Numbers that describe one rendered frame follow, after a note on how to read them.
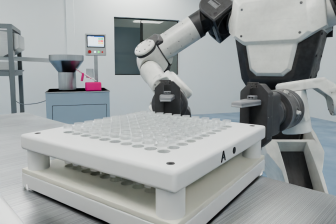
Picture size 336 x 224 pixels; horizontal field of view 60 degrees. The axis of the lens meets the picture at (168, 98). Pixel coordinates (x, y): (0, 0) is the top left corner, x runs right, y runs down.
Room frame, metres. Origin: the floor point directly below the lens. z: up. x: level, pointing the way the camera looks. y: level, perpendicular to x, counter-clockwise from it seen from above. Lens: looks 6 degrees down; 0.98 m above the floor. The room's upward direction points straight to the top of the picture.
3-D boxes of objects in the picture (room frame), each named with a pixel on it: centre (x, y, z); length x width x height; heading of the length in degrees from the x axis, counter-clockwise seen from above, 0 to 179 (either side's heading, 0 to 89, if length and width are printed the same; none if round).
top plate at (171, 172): (0.40, 0.02, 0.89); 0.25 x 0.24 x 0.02; 55
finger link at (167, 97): (0.59, 0.00, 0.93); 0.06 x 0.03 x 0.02; 177
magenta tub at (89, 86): (3.05, 0.78, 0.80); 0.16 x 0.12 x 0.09; 108
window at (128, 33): (6.06, 0.44, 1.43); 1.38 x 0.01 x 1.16; 108
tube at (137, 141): (0.31, 0.03, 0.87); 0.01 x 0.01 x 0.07
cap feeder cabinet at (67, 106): (3.19, 0.99, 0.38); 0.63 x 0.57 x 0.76; 108
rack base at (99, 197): (0.40, 0.02, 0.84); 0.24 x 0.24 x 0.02; 55
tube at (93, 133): (0.35, 0.09, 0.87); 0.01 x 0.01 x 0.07
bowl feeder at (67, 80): (3.23, 1.05, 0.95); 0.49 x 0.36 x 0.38; 108
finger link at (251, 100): (0.51, -0.14, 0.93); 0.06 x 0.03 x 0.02; 137
